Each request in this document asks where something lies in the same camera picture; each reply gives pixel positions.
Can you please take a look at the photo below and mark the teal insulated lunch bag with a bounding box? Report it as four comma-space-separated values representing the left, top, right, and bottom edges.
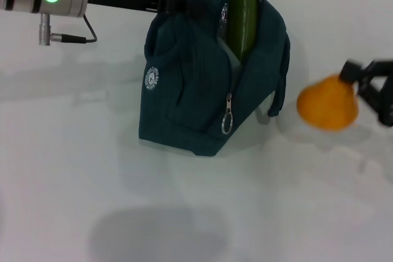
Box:
138, 0, 291, 158

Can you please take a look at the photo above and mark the green cucumber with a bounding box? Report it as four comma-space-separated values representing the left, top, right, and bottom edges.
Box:
226, 0, 259, 64

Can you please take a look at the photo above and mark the silver plug with black cable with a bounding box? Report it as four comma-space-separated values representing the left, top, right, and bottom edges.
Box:
37, 13, 99, 47

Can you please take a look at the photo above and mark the yellow pear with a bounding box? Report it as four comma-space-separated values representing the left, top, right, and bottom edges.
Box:
296, 72, 360, 133

